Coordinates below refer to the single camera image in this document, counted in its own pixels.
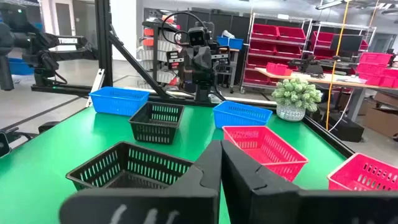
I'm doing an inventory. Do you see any green succulent in white pot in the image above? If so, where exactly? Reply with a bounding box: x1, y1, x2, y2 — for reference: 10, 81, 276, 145
271, 77, 323, 123

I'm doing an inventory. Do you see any black clamp block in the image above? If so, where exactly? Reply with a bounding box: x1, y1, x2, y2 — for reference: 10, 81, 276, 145
37, 121, 60, 134

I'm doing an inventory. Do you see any black vertical frame post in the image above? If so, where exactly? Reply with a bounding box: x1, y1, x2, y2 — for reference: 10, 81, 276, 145
94, 0, 114, 88

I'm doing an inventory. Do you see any metal wire shelf rack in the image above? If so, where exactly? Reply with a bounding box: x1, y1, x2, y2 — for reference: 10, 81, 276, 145
239, 12, 313, 95
310, 21, 377, 63

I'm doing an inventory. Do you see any black computer monitor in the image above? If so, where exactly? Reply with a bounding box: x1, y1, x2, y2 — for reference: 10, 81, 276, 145
329, 33, 364, 54

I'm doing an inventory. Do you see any white floor cable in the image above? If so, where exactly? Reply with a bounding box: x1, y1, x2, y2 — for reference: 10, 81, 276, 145
328, 88, 356, 133

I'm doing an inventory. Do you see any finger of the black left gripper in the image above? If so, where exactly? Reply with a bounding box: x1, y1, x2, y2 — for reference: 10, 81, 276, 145
165, 50, 185, 70
211, 45, 231, 67

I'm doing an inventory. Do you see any brown cardboard box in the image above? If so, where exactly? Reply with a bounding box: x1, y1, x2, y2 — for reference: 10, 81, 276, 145
373, 91, 398, 110
363, 107, 398, 139

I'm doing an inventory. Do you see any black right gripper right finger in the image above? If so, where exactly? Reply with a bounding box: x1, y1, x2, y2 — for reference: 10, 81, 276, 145
220, 139, 398, 224

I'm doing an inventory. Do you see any wooden work table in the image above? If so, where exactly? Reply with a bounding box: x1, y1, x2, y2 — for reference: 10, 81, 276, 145
254, 67, 398, 124

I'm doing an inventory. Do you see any black table-edge camera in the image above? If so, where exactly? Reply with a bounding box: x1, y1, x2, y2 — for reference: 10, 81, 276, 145
0, 130, 12, 158

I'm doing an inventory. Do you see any black diagonal frame strut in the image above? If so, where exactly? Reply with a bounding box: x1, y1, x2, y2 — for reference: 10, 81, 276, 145
108, 30, 170, 100

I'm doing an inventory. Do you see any white and orange bin rack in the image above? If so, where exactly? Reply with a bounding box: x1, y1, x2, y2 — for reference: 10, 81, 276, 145
136, 17, 183, 90

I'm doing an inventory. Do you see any ceiling light fixture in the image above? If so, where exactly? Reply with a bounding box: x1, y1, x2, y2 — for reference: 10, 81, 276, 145
314, 0, 346, 11

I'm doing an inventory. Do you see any blue slotted plastic basket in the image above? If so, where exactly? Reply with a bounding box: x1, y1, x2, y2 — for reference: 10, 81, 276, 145
212, 100, 274, 129
88, 86, 150, 117

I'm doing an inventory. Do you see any yellow hanging power cable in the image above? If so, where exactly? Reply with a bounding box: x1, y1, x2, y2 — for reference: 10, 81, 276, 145
325, 0, 351, 131
368, 0, 381, 28

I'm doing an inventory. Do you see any red storage bin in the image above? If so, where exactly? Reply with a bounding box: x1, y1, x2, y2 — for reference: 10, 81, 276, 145
313, 47, 335, 60
266, 62, 294, 77
358, 73, 383, 86
356, 63, 386, 75
249, 40, 276, 56
312, 30, 335, 47
243, 68, 270, 85
381, 68, 398, 88
359, 52, 393, 66
276, 26, 307, 43
274, 44, 302, 59
251, 24, 279, 40
246, 55, 271, 68

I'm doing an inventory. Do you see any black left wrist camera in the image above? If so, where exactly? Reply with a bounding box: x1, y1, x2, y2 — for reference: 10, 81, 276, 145
187, 26, 210, 47

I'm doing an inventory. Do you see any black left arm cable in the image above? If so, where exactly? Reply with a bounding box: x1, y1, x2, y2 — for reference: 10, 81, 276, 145
160, 11, 208, 47

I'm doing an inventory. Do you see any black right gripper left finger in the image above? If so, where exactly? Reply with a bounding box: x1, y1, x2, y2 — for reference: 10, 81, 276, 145
58, 139, 223, 224

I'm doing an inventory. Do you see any black slotted plastic basket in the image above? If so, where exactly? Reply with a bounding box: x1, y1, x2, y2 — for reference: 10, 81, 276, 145
65, 141, 194, 191
128, 101, 185, 146

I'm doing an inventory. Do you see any red slotted plastic basket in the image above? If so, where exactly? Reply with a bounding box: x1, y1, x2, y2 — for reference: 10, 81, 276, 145
222, 125, 310, 183
326, 152, 398, 191

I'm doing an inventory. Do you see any white angled frame bracket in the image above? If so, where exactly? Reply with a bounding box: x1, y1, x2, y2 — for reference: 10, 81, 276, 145
85, 68, 106, 108

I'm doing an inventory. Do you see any black box on floor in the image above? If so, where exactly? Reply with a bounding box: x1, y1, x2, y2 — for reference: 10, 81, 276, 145
322, 111, 365, 143

